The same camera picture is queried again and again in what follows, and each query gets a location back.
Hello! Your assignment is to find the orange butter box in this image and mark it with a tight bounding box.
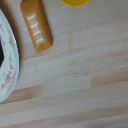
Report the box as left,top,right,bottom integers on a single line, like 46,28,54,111
19,0,54,54

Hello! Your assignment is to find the white floral rim plate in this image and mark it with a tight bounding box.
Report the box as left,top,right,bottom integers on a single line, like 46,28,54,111
0,8,21,104

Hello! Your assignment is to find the yellow bowl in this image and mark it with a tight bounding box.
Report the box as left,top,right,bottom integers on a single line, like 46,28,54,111
60,0,91,8

